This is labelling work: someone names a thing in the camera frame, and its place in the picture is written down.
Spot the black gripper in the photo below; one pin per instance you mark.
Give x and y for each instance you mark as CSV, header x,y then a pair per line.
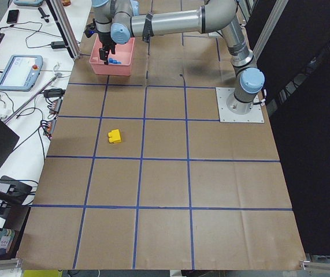
x,y
106,38

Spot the blue toy block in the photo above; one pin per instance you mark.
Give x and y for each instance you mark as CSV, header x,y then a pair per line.
x,y
114,61

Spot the yellow toy block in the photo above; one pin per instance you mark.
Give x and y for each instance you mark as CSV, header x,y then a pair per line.
x,y
114,136

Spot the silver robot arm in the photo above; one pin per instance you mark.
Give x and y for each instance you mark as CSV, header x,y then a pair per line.
x,y
115,22

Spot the pink plastic box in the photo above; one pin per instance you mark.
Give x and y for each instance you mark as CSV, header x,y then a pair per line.
x,y
119,64

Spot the black power adapter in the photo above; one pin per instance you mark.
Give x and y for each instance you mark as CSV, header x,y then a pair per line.
x,y
57,45

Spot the blue teach pendant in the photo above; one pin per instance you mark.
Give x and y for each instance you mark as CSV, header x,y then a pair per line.
x,y
21,73
32,3

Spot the black smartphone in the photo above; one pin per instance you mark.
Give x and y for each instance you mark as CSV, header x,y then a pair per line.
x,y
12,17

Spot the aluminium frame post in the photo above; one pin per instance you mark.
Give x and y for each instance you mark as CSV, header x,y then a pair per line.
x,y
61,19

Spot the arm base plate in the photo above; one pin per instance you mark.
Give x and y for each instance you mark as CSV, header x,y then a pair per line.
x,y
231,110

